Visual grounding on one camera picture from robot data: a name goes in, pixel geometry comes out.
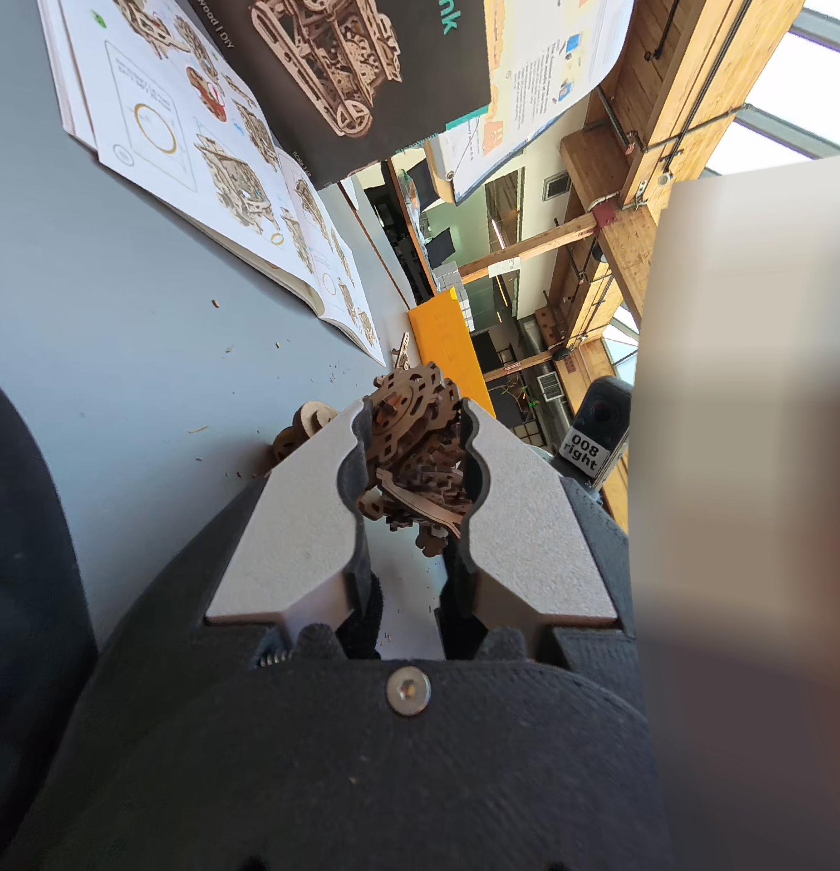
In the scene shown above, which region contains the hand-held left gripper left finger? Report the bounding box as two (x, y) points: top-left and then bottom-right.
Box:
(203, 399), (376, 637)

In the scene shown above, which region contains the grey desk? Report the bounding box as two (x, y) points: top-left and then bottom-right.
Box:
(0, 0), (496, 661)

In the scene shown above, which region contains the open instruction booklet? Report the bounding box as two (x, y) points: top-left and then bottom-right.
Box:
(37, 0), (388, 368)

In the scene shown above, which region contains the pale wooden wheel part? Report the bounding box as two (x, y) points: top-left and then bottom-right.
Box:
(269, 401), (340, 472)

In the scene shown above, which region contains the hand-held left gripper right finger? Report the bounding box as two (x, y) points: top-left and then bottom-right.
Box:
(454, 399), (621, 634)

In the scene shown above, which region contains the printed poster board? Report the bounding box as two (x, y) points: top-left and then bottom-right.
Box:
(437, 0), (635, 205)

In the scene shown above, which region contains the stack of white boxes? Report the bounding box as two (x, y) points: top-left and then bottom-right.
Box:
(430, 262), (475, 331)

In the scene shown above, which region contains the brown wooden gear model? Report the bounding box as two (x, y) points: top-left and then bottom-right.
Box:
(355, 362), (475, 560)

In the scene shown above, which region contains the yellow plastic bin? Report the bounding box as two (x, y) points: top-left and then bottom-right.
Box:
(408, 286), (497, 419)

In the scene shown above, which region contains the black model kit box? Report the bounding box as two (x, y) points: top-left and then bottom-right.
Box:
(185, 0), (492, 190)

